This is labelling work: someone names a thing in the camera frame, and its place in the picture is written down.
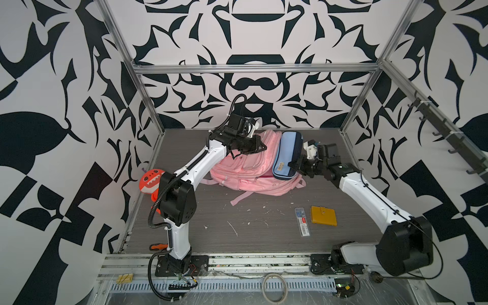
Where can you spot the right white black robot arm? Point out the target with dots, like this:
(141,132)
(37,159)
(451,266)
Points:
(407,242)

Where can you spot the pink student backpack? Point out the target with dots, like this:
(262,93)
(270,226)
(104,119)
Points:
(254,173)

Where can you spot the blue pencil case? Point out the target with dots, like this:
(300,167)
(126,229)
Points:
(289,151)

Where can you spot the roll of clear tape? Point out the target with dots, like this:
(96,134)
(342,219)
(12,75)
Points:
(274,282)

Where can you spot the black hook rail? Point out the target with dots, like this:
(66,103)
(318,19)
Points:
(446,130)

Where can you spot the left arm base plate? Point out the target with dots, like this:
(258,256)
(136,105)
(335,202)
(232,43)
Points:
(168,266)

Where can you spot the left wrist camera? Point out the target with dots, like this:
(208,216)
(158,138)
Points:
(250,126)

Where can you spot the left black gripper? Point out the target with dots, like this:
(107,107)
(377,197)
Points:
(257,148)

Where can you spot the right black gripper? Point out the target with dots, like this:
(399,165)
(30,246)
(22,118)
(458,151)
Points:
(301,167)

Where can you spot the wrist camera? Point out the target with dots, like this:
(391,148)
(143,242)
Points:
(250,126)
(311,149)

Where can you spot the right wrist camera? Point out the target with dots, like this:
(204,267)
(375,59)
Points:
(311,149)

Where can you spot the clear pen refill box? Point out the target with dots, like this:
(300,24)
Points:
(302,222)

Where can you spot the red monster plush toy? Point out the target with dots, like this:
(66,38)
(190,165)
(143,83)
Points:
(150,181)

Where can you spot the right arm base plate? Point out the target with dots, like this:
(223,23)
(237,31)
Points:
(322,264)

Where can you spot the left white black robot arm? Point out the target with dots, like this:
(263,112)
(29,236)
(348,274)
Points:
(176,202)

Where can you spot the orange handled tool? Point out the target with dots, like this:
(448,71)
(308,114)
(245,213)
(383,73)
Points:
(158,247)

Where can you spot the yellow tape piece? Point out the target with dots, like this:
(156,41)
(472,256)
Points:
(124,279)

